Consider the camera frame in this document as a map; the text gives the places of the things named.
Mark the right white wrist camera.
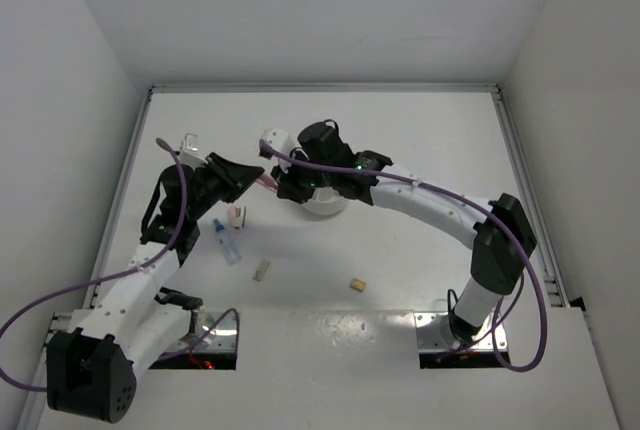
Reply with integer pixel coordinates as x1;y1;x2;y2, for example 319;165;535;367
259;128;298;172

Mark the tan eraser right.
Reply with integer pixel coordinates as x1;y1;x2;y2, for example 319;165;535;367
349;278;366;293

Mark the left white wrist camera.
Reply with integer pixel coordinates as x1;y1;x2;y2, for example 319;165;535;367
179;133;203;162

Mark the clear blue-cap bottle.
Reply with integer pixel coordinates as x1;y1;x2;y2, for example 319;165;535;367
213;218;242;266

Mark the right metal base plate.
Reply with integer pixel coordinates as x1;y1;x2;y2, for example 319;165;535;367
413;312;508;355

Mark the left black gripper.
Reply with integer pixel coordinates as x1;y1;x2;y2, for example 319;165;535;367
185;152;262;221

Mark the aluminium frame rail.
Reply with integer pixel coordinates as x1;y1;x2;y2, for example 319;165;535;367
492;86;570;308
19;89;153;430
150;82;500;94

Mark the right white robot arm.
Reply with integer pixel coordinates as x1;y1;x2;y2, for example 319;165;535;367
259;120;537;345

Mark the aluminium frame rail back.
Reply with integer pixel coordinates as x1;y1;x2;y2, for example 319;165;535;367
150;82;500;94

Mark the aluminium frame rail left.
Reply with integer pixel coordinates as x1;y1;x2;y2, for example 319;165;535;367
19;89;153;430

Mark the pink highlighter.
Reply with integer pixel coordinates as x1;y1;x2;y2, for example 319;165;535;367
257;174;278;193

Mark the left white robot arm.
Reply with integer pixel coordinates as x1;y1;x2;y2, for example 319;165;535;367
46;151;264;423

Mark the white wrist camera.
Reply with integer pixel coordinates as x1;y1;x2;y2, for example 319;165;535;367
179;133;203;162
259;128;298;172

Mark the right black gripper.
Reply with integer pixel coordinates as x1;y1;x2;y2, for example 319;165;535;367
270;148;334;204

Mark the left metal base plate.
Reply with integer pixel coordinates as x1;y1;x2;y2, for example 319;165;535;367
167;311;240;353

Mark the white round divided organizer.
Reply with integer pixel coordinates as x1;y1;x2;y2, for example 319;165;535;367
301;187;348;217

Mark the purple cable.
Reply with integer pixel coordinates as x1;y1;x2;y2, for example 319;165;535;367
0;137;241;392
257;138;549;374

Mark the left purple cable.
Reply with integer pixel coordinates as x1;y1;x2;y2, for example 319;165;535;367
0;137;241;392

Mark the beige eraser left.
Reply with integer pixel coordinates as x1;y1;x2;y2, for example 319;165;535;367
253;259;271;282

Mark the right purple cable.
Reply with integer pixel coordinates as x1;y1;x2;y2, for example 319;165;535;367
257;138;549;374

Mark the aluminium frame rail right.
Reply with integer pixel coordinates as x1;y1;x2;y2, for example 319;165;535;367
492;86;570;308

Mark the metal base plate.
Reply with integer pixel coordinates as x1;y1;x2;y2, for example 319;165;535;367
167;311;240;353
413;312;508;355

